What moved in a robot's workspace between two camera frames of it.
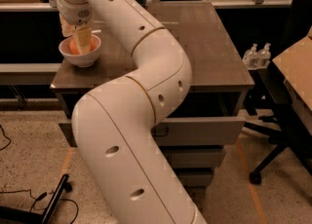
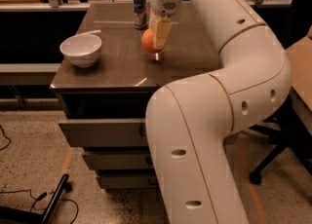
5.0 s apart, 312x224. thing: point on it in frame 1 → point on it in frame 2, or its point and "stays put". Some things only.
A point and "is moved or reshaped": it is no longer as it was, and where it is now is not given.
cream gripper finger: [67, 29] → [153, 18]
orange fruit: [73, 47] is moved or reshaped
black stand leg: [9, 212] stays put
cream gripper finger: [84, 34] → [161, 32]
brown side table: [295, 68] stays put
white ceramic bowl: [85, 59] stays put
